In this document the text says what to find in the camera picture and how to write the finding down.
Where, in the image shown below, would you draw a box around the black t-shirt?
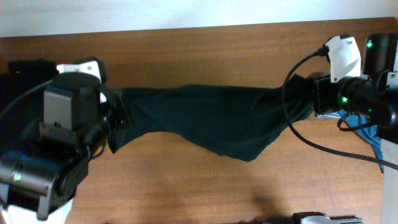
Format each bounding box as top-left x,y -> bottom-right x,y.
108,75 -> 313,162

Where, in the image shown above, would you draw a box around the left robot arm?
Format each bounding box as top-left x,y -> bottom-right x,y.
1,57 -> 131,223

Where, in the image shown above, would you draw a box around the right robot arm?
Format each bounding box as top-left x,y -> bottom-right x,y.
314,33 -> 397,164

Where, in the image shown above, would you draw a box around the black fabric storage container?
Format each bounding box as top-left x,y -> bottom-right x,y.
1,59 -> 58,154

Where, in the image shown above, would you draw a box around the blue denim jeans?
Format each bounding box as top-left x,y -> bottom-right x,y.
315,110 -> 383,159

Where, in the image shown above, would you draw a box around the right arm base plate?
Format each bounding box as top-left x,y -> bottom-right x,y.
292,212 -> 363,224

